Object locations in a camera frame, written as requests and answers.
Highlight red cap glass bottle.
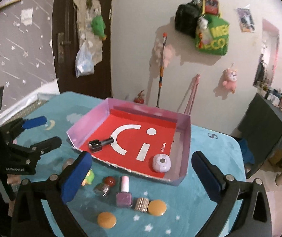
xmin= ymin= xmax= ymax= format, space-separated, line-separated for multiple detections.
xmin=93 ymin=176 xmax=116 ymax=197

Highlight pink rods against wall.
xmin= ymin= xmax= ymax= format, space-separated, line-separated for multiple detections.
xmin=184 ymin=74 xmax=200 ymax=115

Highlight studded gold cylinder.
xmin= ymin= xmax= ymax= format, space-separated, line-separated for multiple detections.
xmin=134 ymin=197 xmax=149 ymax=213

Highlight white round compact device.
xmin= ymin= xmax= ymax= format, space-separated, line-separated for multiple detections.
xmin=152 ymin=153 xmax=172 ymax=173

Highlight green plush on door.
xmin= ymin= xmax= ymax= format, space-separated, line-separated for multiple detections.
xmin=91 ymin=16 xmax=107 ymax=41

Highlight black bag on wall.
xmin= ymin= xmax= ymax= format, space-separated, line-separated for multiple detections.
xmin=175 ymin=0 xmax=201 ymax=39

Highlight purple nail polish bottle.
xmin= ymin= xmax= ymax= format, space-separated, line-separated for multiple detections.
xmin=116 ymin=176 xmax=133 ymax=208

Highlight purple cardboard tray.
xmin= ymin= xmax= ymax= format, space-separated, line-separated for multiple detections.
xmin=67 ymin=98 xmax=191 ymax=186

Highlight red Miniso paper liner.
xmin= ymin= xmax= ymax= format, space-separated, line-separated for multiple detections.
xmin=80 ymin=109 xmax=176 ymax=178

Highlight person's left hand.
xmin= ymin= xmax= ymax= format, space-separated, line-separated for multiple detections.
xmin=7 ymin=174 xmax=21 ymax=186

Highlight green yellow toy figure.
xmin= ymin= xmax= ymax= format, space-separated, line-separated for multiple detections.
xmin=82 ymin=169 xmax=95 ymax=186

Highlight orange round disc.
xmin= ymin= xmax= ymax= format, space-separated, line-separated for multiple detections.
xmin=97 ymin=212 xmax=117 ymax=229
xmin=148 ymin=199 xmax=167 ymax=217

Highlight dark wooden door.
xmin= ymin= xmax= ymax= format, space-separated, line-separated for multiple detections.
xmin=52 ymin=0 xmax=112 ymax=99

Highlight orange handled stick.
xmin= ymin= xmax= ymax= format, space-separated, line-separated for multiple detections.
xmin=156 ymin=33 xmax=167 ymax=108

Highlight green shopping bag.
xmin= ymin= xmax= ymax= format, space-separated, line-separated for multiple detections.
xmin=194 ymin=14 xmax=229 ymax=56

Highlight black nail polish bottle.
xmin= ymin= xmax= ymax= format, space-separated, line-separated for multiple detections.
xmin=88 ymin=137 xmax=114 ymax=152

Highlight black covered side table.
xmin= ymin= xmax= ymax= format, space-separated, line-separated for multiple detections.
xmin=238 ymin=94 xmax=282 ymax=178

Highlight pink bear plush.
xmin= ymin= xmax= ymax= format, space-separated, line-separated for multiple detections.
xmin=222 ymin=68 xmax=237 ymax=94

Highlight plastic bag on door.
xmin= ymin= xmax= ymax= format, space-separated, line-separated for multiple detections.
xmin=75 ymin=43 xmax=94 ymax=78

